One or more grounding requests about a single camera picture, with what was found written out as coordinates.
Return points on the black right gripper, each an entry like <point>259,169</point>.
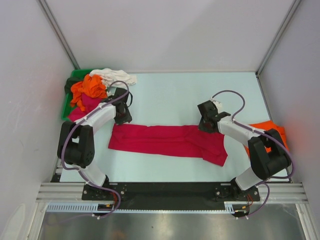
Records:
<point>201,127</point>

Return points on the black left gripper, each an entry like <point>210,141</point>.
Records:
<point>127,118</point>

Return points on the crimson t shirt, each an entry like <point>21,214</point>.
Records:
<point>176,141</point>

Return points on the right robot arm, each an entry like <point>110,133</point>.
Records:
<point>267,152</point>

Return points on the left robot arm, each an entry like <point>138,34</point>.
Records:
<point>76,146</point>

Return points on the magenta t shirt in bin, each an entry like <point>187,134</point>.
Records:
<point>87,104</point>

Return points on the white t shirt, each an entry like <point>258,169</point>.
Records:
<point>109,76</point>

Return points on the crumpled orange t shirt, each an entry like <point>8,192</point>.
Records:
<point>92,86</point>

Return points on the folded orange t shirt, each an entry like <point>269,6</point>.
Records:
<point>267,125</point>

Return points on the green plastic bin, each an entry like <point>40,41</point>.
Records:
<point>66,108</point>

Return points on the dark green t shirt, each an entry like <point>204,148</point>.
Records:
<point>69,83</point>

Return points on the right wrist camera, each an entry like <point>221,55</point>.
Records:
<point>217,103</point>

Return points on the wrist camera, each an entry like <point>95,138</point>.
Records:
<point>217,103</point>
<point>109,93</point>

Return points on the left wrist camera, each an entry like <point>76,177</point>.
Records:
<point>109,93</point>

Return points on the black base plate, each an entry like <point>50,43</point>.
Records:
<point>180,196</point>

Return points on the grey slotted cable duct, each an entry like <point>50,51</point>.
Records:
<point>103,208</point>

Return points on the aluminium frame rail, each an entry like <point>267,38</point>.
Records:
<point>71,192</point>

